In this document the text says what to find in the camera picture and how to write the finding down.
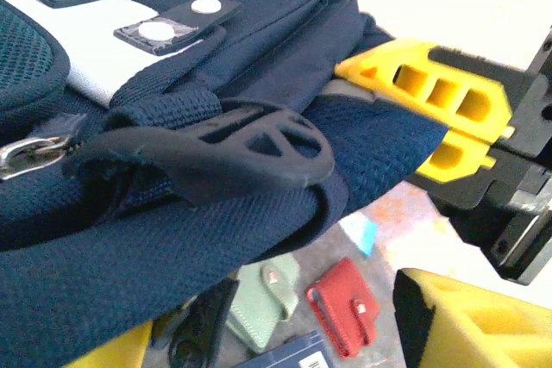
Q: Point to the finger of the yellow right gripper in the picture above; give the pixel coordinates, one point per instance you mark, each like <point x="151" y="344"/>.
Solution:
<point x="457" y="161"/>
<point x="388" y="66"/>

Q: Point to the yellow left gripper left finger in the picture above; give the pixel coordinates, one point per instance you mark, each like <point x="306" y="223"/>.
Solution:
<point x="125" y="353"/>

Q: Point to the navy blue backpack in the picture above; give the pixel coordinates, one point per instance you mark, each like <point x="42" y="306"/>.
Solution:
<point x="181" y="221"/>

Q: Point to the blue and white tissue pack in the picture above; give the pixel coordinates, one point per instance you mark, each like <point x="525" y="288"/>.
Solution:
<point x="362" y="234"/>

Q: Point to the navy blue book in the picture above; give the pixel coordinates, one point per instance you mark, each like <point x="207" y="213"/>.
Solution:
<point x="293" y="353"/>

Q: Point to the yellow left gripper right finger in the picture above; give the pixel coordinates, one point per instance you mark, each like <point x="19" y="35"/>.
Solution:
<point x="474" y="333"/>

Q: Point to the green leather card case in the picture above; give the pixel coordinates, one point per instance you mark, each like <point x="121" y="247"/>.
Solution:
<point x="263" y="307"/>

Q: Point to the red leather card case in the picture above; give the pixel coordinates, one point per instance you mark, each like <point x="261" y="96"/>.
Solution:
<point x="340" y="303"/>

